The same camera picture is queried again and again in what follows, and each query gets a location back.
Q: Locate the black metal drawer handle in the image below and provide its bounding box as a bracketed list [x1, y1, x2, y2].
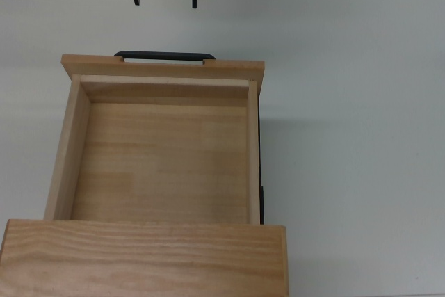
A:
[113, 50, 216, 67]

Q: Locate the wooden drawer with black handle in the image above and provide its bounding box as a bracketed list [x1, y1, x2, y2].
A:
[43, 50, 265, 225]

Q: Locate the black metal drawer slide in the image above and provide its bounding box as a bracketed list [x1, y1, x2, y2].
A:
[257, 115, 266, 225]

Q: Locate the wooden two-drawer cabinet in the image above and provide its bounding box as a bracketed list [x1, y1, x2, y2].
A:
[0, 219, 289, 297]

